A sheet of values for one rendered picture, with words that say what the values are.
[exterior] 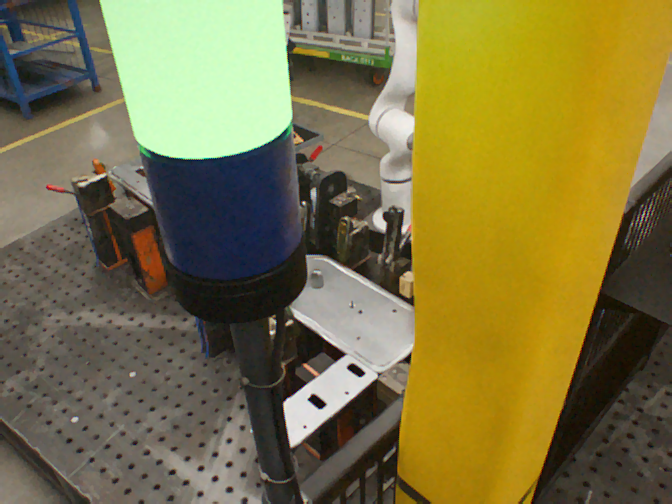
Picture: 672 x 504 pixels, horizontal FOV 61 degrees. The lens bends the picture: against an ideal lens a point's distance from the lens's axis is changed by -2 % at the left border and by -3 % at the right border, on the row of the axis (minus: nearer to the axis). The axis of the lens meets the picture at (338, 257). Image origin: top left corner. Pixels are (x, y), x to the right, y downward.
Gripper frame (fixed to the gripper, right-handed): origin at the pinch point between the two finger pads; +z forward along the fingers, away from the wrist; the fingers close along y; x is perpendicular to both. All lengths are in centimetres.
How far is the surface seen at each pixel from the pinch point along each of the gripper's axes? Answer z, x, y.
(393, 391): 41, 86, -2
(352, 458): 4, 124, 43
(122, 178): 56, -45, 22
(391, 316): 41, 63, -18
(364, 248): 39, 34, -27
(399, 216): 19, 52, -19
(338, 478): 5, 125, 45
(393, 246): 27, 52, -21
